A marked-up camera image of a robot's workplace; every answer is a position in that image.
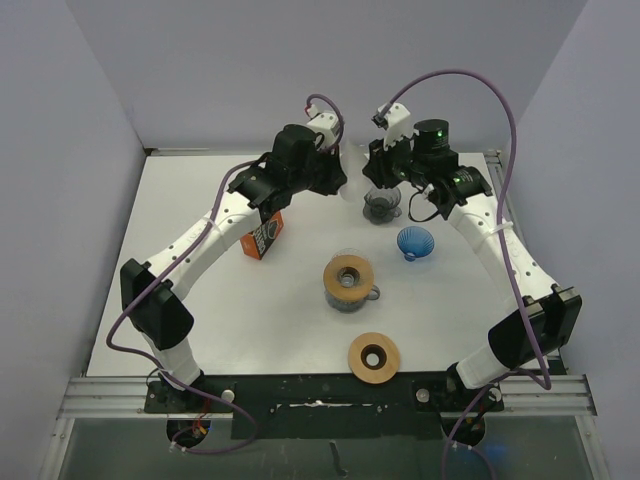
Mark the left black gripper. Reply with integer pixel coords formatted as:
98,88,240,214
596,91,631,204
288,139,346,196

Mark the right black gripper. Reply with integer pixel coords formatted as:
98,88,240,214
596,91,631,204
363,129,429,190

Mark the white paper coffee filter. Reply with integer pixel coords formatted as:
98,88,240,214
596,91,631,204
339,141,371,202

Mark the grey plastic dripper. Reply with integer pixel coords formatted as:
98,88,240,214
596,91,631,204
363,187,402,225

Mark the blue plastic dripper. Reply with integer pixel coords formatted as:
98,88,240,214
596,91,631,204
396,226,435,262

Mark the orange coffee filter box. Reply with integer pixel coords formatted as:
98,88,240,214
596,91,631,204
240,212,284,260

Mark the wooden dripper ring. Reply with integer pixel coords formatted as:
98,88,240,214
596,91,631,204
322,253,375,303
347,331,402,385

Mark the grey glass carafe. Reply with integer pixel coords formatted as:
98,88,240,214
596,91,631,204
324,285,381,314

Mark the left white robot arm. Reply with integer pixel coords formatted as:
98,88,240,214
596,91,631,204
120,112,347,411

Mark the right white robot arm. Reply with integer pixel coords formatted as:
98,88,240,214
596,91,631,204
363,119,582,409

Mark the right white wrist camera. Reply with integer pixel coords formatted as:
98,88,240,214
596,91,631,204
372,102,414,150

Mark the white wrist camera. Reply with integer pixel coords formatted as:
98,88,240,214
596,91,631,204
372,102,414,150
306,110,344,151

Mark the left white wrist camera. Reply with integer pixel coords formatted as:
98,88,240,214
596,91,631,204
306,110,344,151

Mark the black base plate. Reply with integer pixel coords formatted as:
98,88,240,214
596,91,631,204
144,372,504,440

